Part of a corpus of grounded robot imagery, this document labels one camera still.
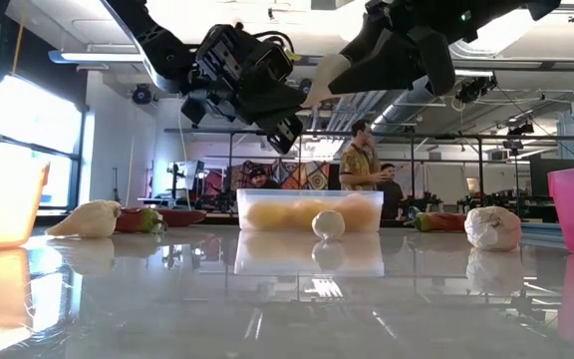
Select orange plastic bin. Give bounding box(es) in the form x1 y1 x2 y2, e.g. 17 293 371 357
0 147 52 252

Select large bright window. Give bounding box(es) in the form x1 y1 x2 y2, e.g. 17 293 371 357
0 74 85 210

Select person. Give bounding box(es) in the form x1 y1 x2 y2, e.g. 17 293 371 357
338 119 389 192
246 167 282 190
375 163 407 221

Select background robot workstation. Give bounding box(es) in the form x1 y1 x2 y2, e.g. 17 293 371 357
165 159 206 210

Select colourful wall tapestry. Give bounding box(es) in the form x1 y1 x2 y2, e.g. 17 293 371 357
229 159 332 191

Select white garlic bulb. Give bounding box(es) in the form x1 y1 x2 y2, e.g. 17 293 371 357
311 209 347 241
463 205 524 252
45 198 123 239
300 53 354 109

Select long ceiling light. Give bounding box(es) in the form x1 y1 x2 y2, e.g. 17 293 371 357
47 49 144 65

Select red dish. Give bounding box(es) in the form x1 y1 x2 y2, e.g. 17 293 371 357
156 207 208 228

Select black metal rack frame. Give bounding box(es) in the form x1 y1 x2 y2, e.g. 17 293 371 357
164 128 574 213

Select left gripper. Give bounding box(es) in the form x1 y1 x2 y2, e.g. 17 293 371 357
181 23 309 156

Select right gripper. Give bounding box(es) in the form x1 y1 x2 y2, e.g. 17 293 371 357
327 0 475 96

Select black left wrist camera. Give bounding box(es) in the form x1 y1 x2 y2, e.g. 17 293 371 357
246 39 294 85

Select round black ceiling device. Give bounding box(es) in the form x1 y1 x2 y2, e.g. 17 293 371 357
132 83 153 106

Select red pepper green stem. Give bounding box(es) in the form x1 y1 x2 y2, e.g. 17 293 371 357
405 210 468 234
115 206 166 235

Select dark background monitor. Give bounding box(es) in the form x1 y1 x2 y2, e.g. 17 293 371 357
529 158 574 198

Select clear plastic bin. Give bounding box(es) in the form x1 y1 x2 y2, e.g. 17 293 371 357
235 187 386 234

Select silver ceiling duct pipes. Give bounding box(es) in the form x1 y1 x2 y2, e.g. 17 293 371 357
316 74 467 161

